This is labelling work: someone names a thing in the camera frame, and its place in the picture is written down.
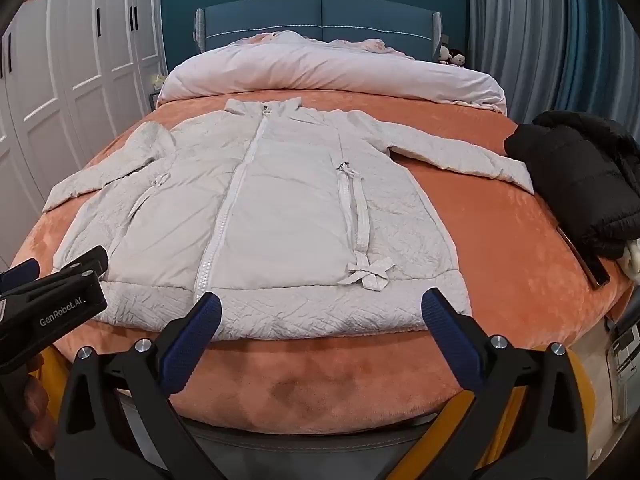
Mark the white panelled wardrobe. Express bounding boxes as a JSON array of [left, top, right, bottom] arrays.
[[0, 0, 166, 261]]

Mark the white labelled appliance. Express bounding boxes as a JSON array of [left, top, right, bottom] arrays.
[[602, 310, 640, 423]]

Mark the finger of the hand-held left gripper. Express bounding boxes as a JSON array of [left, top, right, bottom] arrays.
[[0, 257, 42, 292], [49, 246, 110, 281]]

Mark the person's left hand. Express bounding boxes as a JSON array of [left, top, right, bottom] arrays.
[[22, 374, 52, 445]]

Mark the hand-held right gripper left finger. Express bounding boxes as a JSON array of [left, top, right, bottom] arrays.
[[54, 291, 236, 480]]

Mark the cream cloth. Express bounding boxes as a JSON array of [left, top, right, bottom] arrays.
[[620, 237, 640, 281]]

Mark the brown smartphone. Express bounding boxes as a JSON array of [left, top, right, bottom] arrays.
[[556, 227, 612, 289]]

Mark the black puffer jacket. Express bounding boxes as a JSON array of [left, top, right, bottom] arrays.
[[504, 110, 640, 261]]

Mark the blue upholstered headboard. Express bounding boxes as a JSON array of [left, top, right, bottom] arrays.
[[192, 0, 443, 61]]

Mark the blue curtain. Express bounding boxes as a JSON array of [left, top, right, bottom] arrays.
[[565, 0, 615, 121]]

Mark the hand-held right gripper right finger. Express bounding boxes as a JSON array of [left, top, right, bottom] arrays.
[[415, 287, 587, 480]]

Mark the white duvet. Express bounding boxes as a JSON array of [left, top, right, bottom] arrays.
[[157, 30, 508, 113]]

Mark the white quilted jacket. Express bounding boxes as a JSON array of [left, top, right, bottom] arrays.
[[42, 96, 533, 343]]

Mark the grey curtain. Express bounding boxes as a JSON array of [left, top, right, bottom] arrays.
[[465, 0, 576, 126]]

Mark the orange plush blanket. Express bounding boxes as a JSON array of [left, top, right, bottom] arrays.
[[10, 87, 636, 436]]

